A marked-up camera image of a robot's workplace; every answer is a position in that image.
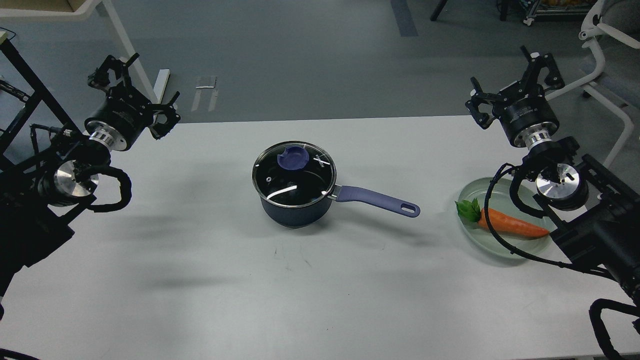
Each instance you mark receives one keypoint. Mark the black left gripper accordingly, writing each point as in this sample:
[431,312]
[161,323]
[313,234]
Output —
[126,112]

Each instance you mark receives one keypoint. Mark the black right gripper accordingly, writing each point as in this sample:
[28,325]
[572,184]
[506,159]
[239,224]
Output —
[527,117]

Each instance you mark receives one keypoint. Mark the glass pot lid blue knob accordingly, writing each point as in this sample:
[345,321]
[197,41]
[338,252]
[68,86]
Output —
[294,174]

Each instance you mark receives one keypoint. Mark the dark blue saucepan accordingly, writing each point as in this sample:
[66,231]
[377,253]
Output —
[302,217]

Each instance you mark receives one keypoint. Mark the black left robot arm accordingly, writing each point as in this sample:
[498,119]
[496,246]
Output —
[70,170]

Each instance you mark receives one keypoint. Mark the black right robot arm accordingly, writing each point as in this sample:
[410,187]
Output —
[596,215]

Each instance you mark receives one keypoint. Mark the black metal rack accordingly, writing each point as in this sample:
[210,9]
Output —
[30,102]

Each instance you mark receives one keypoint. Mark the wheeled cart base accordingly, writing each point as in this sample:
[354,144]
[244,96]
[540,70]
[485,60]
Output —
[532,11]

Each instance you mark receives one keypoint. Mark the pale green glass plate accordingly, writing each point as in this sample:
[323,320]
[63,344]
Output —
[500,200]

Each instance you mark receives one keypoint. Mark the orange toy carrot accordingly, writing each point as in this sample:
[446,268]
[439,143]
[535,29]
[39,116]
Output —
[501,222]

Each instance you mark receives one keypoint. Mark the white office chair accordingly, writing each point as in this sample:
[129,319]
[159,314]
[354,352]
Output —
[610,30]

